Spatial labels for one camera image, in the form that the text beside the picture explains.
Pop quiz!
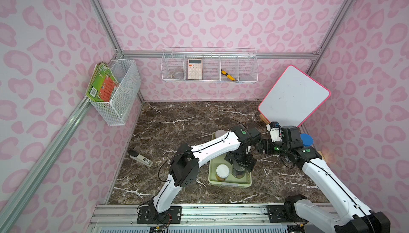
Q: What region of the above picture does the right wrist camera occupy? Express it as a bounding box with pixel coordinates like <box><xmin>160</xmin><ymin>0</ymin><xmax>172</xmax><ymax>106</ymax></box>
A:
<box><xmin>266</xmin><ymin>121</ymin><xmax>282</xmax><ymax>143</ymax></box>

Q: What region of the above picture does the clear tape roll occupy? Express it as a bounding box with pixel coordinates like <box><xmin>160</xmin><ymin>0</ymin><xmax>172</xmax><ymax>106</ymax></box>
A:
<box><xmin>171</xmin><ymin>70</ymin><xmax>184</xmax><ymax>80</ymax></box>

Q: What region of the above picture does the white mesh wall basket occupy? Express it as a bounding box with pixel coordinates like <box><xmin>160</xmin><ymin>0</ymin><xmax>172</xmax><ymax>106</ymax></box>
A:
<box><xmin>89</xmin><ymin>59</ymin><xmax>142</xmax><ymax>126</ymax></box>

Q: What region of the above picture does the green plastic basket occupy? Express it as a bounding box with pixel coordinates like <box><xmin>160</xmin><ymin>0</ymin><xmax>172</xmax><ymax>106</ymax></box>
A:
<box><xmin>208</xmin><ymin>142</ymin><xmax>252</xmax><ymax>188</ymax></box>

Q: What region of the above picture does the white board pink frame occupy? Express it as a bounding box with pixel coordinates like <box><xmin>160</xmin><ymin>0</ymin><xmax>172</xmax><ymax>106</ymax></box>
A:
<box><xmin>258</xmin><ymin>66</ymin><xmax>331</xmax><ymax>127</ymax></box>

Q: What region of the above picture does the clear jar blue lid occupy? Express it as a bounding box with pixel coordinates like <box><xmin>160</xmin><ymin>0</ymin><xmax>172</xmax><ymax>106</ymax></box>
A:
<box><xmin>300</xmin><ymin>133</ymin><xmax>314</xmax><ymax>147</ymax></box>

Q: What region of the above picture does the pink calculator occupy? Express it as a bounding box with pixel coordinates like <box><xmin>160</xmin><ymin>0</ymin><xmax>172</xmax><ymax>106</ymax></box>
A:
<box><xmin>187</xmin><ymin>58</ymin><xmax>203</xmax><ymax>80</ymax></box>

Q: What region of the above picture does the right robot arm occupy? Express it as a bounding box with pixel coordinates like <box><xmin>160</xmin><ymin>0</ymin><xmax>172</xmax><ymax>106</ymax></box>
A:
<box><xmin>257</xmin><ymin>122</ymin><xmax>391</xmax><ymax>233</ymax></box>

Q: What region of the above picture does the wire wall shelf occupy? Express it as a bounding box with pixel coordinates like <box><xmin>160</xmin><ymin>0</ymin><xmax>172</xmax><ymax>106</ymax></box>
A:
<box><xmin>161</xmin><ymin>47</ymin><xmax>259</xmax><ymax>84</ymax></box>

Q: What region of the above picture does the wooden board easel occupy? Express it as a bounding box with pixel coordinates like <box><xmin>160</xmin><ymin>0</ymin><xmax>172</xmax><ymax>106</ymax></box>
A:
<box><xmin>259</xmin><ymin>114</ymin><xmax>270</xmax><ymax>125</ymax></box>

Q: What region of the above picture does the yellow utility knife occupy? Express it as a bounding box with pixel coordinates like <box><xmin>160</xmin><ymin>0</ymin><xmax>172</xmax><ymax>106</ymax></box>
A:
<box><xmin>220</xmin><ymin>69</ymin><xmax>236</xmax><ymax>81</ymax></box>

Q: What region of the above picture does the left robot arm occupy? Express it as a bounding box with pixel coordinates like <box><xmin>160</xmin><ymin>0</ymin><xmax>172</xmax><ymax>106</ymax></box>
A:
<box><xmin>149</xmin><ymin>126</ymin><xmax>261</xmax><ymax>218</ymax></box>

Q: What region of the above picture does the yellow sticky block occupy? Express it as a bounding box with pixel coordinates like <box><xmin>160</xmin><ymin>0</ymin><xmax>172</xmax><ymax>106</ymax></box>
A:
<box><xmin>321</xmin><ymin>152</ymin><xmax>330</xmax><ymax>162</ymax></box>

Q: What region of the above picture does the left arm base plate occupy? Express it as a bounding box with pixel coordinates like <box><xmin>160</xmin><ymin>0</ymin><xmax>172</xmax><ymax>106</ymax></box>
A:
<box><xmin>137</xmin><ymin>206</ymin><xmax>182</xmax><ymax>225</ymax></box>

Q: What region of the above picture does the green red booklet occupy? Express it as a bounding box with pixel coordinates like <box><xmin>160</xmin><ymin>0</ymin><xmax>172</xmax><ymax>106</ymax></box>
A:
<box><xmin>86</xmin><ymin>62</ymin><xmax>120</xmax><ymax>102</ymax></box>

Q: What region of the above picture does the dark can silver top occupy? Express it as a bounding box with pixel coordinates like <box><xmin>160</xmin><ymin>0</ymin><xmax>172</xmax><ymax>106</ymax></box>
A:
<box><xmin>232</xmin><ymin>166</ymin><xmax>247</xmax><ymax>179</ymax></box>

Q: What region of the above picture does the short orange can white lid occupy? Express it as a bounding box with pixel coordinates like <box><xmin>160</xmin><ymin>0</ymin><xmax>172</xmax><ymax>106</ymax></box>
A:
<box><xmin>216</xmin><ymin>164</ymin><xmax>230</xmax><ymax>182</ymax></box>

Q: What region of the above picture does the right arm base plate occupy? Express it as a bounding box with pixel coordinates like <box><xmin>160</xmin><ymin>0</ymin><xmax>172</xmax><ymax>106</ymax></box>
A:
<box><xmin>263</xmin><ymin>205</ymin><xmax>301</xmax><ymax>223</ymax></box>

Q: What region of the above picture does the grey stapler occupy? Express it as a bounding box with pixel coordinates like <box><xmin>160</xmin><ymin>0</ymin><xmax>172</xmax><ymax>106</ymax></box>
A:
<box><xmin>128</xmin><ymin>150</ymin><xmax>152</xmax><ymax>168</ymax></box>

